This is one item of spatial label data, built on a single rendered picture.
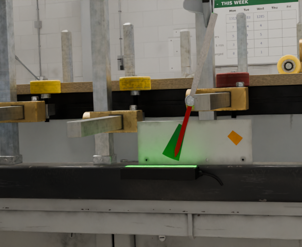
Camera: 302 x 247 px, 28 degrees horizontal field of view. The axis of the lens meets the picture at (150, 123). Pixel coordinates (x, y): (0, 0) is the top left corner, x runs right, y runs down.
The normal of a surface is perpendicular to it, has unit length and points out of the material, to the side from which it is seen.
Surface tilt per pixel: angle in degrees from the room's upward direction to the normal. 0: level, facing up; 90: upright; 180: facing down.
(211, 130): 90
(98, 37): 90
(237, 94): 90
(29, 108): 90
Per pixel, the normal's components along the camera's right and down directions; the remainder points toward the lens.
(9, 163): -0.26, 0.06
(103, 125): 0.96, -0.02
